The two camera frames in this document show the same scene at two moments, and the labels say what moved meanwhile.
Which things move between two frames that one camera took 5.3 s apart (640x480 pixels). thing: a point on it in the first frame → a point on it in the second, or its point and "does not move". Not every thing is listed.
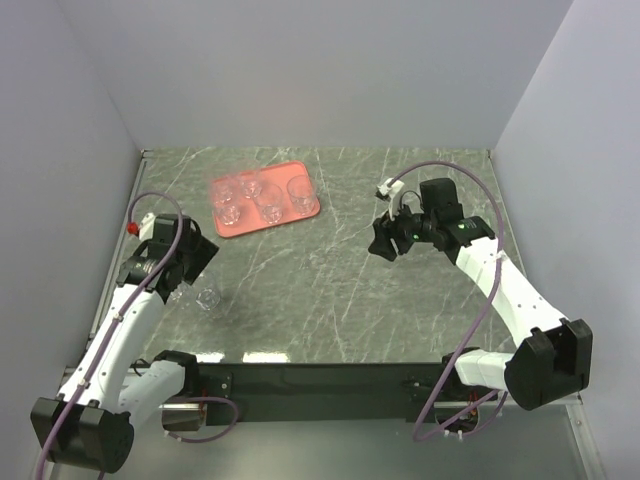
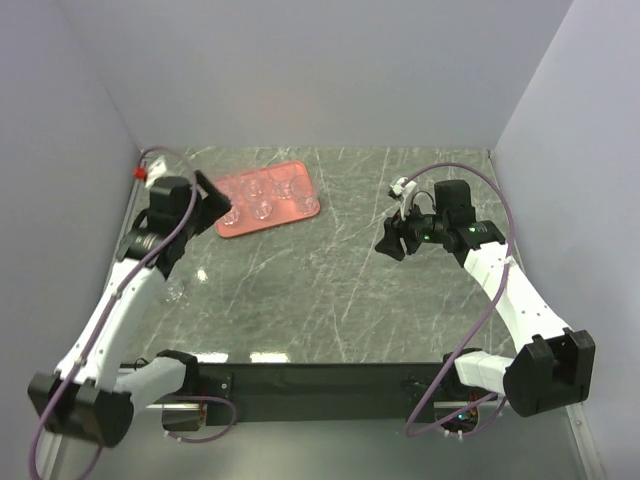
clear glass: (227, 211) does not move
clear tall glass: (301, 193) does not move
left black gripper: (205, 250) → (213, 206)
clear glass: (223, 190) does not move
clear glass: (208, 299) → (280, 179)
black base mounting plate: (320, 394) does not move
